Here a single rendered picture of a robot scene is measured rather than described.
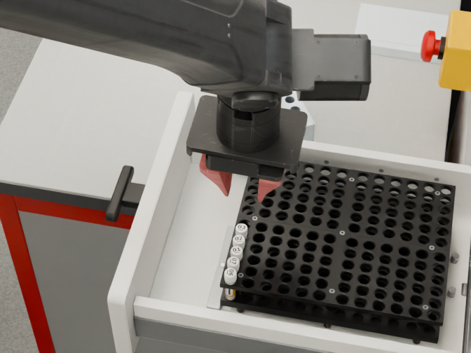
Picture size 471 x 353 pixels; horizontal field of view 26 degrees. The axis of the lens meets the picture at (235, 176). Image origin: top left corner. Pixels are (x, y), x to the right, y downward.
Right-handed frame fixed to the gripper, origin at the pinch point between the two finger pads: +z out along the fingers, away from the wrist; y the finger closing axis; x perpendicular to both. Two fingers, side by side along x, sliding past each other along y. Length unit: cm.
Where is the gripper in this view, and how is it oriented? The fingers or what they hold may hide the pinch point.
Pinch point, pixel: (244, 189)
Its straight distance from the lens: 100.0
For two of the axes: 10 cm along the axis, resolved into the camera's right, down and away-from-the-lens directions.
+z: -0.2, 6.1, 7.9
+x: -2.1, 7.7, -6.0
